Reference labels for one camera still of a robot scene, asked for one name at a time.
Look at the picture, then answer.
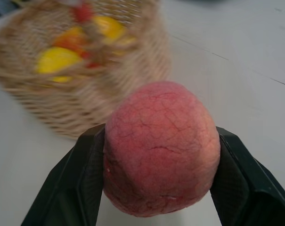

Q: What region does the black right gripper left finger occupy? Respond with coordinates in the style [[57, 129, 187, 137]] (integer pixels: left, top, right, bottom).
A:
[[20, 124, 107, 226]]

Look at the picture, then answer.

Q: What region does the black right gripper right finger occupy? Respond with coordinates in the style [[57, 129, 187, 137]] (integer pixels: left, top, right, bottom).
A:
[[210, 126, 285, 226]]

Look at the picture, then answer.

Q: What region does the pink peach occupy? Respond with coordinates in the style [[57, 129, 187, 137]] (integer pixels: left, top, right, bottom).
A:
[[102, 80, 222, 210]]

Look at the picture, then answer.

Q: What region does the wicker basket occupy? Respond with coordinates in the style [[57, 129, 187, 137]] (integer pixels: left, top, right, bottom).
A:
[[0, 0, 172, 141]]

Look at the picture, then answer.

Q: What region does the yellow lemon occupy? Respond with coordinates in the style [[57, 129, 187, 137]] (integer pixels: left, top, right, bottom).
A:
[[35, 46, 83, 74], [92, 16, 126, 40]]

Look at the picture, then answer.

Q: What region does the orange yellow mango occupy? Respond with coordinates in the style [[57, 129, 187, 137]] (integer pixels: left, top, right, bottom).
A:
[[53, 26, 89, 54]]

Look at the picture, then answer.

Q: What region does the red apple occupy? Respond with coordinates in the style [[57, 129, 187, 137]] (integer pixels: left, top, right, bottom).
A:
[[73, 2, 95, 23]]

